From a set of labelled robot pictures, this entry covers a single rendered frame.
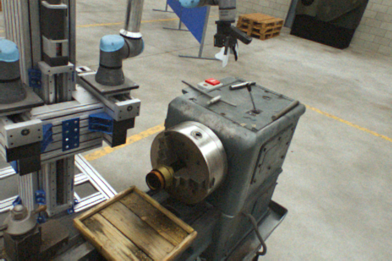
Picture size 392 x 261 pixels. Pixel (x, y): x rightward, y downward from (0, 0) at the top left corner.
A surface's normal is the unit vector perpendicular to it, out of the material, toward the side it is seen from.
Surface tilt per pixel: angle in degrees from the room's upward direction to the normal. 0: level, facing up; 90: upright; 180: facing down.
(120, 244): 0
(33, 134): 90
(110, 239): 0
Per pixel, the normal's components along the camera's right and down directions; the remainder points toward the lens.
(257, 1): -0.62, 0.26
